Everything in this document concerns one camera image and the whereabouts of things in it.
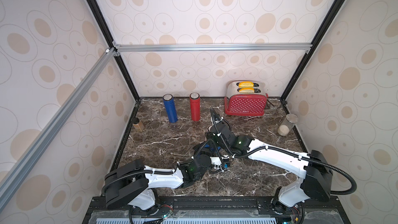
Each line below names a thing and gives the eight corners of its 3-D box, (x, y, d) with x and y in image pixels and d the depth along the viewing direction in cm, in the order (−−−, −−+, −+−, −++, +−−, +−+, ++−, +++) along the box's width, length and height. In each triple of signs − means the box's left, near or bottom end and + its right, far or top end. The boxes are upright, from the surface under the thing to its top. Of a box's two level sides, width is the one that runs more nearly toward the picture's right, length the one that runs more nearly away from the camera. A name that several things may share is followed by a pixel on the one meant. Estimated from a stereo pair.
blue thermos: (168, 122, 107) (162, 100, 91) (169, 115, 111) (164, 93, 95) (177, 122, 107) (172, 100, 91) (178, 115, 111) (174, 93, 95)
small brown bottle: (136, 132, 103) (131, 124, 96) (138, 125, 106) (134, 117, 100) (143, 132, 103) (138, 124, 96) (145, 125, 106) (141, 117, 100)
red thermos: (191, 121, 109) (189, 98, 92) (191, 115, 112) (189, 92, 95) (200, 121, 109) (199, 98, 92) (200, 115, 112) (199, 92, 95)
